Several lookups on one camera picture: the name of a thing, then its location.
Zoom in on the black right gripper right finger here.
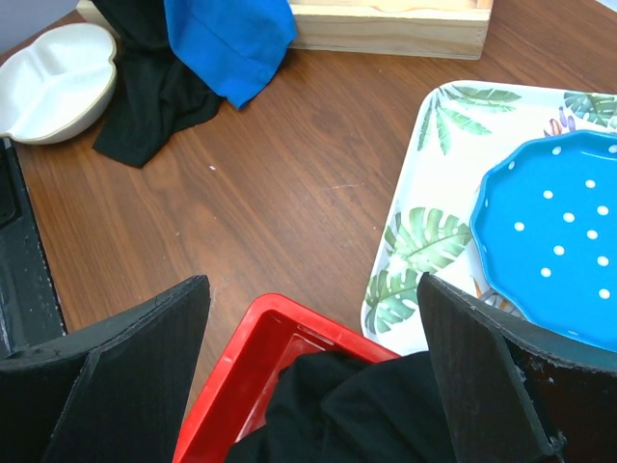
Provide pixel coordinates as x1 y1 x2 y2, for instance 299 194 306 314
417 273 616 462

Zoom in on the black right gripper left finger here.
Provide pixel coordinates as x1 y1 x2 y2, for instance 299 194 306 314
1 275 210 462

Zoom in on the blue tank top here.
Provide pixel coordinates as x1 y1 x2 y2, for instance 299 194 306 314
164 0 297 109

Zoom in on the red plastic bin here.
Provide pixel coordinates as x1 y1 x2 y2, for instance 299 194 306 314
174 293 397 462

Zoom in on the blue polka dot plate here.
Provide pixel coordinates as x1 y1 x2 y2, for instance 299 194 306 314
469 130 616 351

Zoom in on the black garment in bin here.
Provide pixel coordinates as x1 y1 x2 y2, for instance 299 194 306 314
226 351 456 462

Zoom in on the black hanging garment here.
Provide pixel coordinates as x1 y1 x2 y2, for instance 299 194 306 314
93 1 222 168

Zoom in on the cream divided plate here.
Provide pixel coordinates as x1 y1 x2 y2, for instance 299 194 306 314
1 23 117 145

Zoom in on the wooden clothes rack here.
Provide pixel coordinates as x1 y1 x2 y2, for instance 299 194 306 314
75 0 495 62

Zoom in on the black mounting rail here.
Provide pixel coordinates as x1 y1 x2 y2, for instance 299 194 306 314
1 138 67 358

